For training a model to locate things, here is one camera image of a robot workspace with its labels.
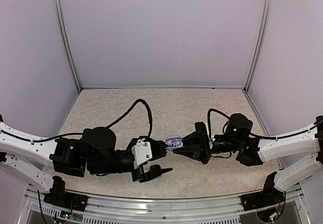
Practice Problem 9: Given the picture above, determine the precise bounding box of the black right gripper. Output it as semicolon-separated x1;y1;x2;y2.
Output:
173;131;242;164

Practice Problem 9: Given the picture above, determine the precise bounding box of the purple charging case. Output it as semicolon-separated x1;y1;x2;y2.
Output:
166;134;183;151

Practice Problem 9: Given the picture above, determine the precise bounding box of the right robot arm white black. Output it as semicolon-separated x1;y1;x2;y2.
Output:
173;113;322;206

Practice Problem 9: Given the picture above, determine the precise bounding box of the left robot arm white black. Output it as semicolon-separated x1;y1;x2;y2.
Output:
1;122;172;206

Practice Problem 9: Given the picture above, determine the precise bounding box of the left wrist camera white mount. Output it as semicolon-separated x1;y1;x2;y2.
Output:
131;138;153;169

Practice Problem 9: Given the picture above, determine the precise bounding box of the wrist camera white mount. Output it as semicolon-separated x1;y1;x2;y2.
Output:
194;122;210;143
131;138;153;169

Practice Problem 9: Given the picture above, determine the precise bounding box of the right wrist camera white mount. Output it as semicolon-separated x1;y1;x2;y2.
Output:
194;122;210;143

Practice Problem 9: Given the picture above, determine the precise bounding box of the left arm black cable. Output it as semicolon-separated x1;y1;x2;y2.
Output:
0;98;154;144

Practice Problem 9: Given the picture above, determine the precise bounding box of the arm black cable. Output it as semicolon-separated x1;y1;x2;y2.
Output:
0;98;154;144
207;108;323;140

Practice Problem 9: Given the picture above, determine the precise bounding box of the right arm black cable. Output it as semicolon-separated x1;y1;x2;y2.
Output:
207;108;323;140

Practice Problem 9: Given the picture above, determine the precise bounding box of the aluminium front rail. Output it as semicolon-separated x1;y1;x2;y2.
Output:
15;186;313;223

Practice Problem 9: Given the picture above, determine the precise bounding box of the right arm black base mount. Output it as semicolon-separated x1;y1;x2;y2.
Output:
240;172;285;211

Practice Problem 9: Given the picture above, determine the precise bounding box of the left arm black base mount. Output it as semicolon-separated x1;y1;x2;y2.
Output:
44;176;88;212

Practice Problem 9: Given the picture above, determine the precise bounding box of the right aluminium corner post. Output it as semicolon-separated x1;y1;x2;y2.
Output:
244;0;272;94

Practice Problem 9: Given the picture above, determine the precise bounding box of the aluminium corner post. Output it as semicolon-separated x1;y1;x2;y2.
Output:
244;0;272;94
53;0;83;94

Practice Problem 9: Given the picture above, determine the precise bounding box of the left aluminium corner post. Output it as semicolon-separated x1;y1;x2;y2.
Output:
53;0;83;94

